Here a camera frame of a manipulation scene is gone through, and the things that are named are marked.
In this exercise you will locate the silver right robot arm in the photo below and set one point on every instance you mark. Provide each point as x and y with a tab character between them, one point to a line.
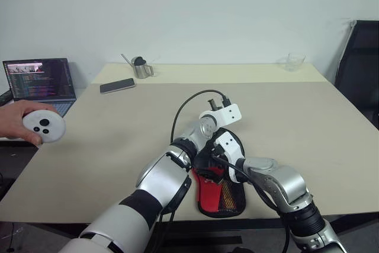
284	182

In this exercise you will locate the black office chair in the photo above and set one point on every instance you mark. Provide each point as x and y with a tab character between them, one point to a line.
361	72

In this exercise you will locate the stainless steel cup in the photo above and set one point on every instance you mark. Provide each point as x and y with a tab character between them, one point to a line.
142	70

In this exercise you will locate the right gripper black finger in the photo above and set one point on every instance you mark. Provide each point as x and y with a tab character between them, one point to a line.
208	176

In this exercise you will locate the thin metal rod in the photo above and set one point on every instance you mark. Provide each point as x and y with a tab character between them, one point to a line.
126	59

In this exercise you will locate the black and red paddle case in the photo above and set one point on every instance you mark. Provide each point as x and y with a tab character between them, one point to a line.
210	196

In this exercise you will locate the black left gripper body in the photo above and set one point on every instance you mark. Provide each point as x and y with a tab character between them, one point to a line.
214	104

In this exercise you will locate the black item in steel cup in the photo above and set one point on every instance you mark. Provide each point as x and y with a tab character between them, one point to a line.
138	61

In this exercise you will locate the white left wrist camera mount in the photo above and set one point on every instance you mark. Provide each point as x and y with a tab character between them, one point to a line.
228	115

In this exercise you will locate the person's bare hand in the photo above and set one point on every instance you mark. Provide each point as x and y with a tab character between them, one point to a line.
14	119

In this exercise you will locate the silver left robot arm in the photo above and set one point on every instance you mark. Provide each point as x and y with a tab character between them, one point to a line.
165	176

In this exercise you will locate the open laptop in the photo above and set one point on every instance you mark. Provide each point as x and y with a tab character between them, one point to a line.
38	79

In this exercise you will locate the clear glass mug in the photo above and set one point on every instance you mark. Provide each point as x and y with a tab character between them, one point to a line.
293	62

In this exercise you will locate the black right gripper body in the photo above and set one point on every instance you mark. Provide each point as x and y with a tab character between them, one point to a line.
217	168

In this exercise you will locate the white round controller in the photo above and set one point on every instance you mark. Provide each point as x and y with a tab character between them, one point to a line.
44	127

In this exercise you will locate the black smartphone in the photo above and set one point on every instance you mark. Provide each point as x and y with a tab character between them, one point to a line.
118	86

